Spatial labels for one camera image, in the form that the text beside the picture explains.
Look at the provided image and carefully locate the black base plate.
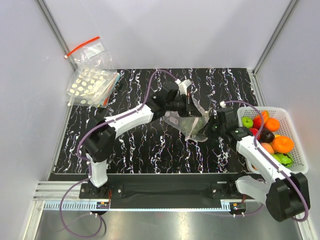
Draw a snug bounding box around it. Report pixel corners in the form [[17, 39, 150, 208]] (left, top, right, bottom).
[[79, 173, 243, 211]]

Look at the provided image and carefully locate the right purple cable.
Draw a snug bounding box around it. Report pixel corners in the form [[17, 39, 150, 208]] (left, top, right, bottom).
[[219, 100, 310, 222]]

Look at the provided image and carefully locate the peach fruit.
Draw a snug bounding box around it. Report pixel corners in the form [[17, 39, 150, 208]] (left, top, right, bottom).
[[260, 142, 275, 154]]

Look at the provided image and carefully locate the red apple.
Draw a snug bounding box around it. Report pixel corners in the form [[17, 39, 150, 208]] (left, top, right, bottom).
[[249, 127, 260, 139]]

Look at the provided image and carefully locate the green netted melon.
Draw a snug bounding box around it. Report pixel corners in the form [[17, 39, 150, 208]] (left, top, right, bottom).
[[180, 117, 206, 135]]

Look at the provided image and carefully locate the purple cable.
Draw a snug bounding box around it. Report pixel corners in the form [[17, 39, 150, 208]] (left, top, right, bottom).
[[58, 68, 181, 237], [219, 100, 310, 222]]

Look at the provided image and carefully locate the white plastic basket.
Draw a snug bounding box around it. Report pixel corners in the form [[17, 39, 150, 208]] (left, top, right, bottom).
[[237, 106, 309, 174]]

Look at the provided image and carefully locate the red zipper clear bag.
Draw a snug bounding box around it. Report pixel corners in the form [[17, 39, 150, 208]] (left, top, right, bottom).
[[64, 36, 114, 70]]

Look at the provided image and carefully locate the red orange mango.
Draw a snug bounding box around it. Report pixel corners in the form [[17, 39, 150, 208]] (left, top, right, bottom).
[[253, 110, 270, 130]]

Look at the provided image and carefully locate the dark purple fruit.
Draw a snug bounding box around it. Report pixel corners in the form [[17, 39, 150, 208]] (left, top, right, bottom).
[[259, 128, 275, 144]]

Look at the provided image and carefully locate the green apple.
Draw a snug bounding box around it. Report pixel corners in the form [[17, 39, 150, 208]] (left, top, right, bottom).
[[241, 116, 254, 129]]

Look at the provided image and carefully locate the green watermelon toy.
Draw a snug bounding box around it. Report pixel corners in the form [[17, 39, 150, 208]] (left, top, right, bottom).
[[271, 153, 294, 168]]

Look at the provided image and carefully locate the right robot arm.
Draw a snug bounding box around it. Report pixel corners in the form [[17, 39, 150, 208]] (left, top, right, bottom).
[[199, 107, 311, 222]]

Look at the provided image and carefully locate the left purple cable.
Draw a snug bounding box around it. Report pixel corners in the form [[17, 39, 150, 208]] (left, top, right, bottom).
[[58, 68, 181, 237]]

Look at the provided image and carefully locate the pink zipper clear bag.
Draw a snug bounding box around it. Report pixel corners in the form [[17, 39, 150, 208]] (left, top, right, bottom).
[[162, 96, 210, 142]]

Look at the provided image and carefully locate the orange fruit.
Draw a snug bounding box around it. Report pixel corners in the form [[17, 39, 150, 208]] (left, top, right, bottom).
[[264, 117, 280, 132], [271, 135, 295, 154]]

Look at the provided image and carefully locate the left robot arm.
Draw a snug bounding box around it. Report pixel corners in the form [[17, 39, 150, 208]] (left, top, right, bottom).
[[79, 79, 202, 198]]

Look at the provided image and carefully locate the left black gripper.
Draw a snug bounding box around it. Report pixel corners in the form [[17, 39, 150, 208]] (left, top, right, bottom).
[[165, 93, 202, 118]]

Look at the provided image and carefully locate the dotted clear bag stack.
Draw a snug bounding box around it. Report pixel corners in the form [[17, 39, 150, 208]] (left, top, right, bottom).
[[66, 67, 120, 107]]

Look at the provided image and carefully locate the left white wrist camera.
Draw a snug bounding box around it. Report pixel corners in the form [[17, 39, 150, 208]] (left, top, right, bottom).
[[174, 79, 192, 96]]

